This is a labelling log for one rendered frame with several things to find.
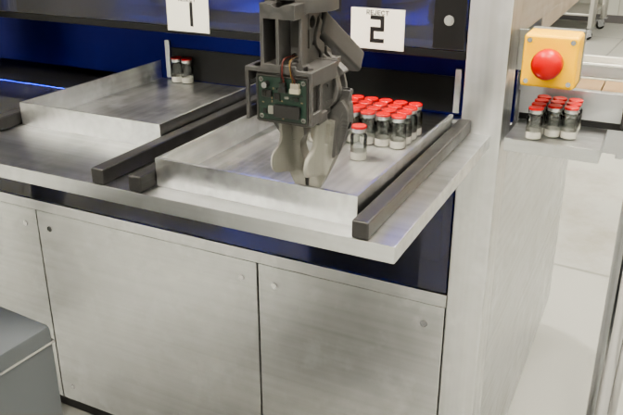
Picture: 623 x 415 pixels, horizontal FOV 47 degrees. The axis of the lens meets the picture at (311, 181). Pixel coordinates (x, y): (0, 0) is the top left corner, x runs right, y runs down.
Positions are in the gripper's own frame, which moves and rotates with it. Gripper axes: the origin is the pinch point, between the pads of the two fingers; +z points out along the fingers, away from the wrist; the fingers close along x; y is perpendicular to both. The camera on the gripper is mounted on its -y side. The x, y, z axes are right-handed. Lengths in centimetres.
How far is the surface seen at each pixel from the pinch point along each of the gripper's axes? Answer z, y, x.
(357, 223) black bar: 1.8, 4.1, 7.1
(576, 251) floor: 93, -188, 16
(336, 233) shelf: 3.5, 3.9, 4.8
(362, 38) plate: -8.6, -35.9, -8.9
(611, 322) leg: 38, -50, 32
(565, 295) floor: 93, -154, 17
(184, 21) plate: -9, -36, -41
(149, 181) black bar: 2.6, 2.3, -20.1
